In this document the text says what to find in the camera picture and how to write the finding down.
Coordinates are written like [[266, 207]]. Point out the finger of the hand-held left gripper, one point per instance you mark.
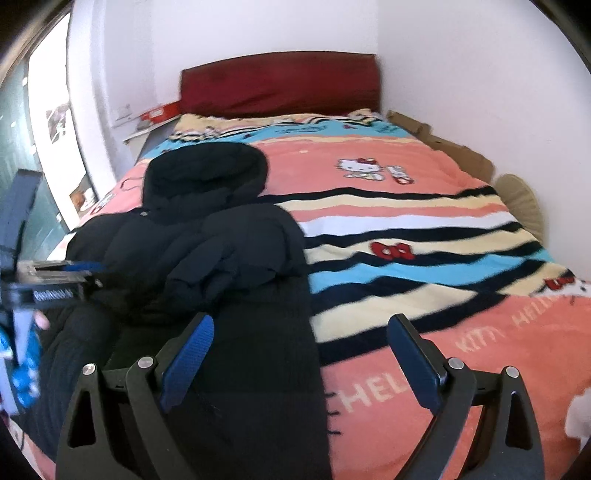
[[85, 267]]

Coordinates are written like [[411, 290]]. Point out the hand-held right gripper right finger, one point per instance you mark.
[[413, 364]]

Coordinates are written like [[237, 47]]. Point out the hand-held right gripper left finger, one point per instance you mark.
[[189, 360]]

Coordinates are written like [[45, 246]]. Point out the black puffer jacket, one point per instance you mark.
[[221, 240]]

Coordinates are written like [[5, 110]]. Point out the person's left hand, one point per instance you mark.
[[43, 321]]

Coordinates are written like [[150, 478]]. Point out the white bedside table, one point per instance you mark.
[[143, 141]]

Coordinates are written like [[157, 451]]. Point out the striped cartoon printed blanket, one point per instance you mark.
[[415, 221]]

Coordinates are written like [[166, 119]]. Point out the green door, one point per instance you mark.
[[11, 138]]

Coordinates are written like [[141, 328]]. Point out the red flat box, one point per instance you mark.
[[159, 113]]

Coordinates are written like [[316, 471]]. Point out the yellow printed pillow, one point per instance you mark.
[[203, 122]]

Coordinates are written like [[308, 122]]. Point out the brown cardboard sheet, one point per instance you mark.
[[457, 150]]

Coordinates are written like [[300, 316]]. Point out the dark red headboard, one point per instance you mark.
[[277, 87]]

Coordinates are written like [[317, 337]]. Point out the white wall socket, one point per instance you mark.
[[122, 114]]

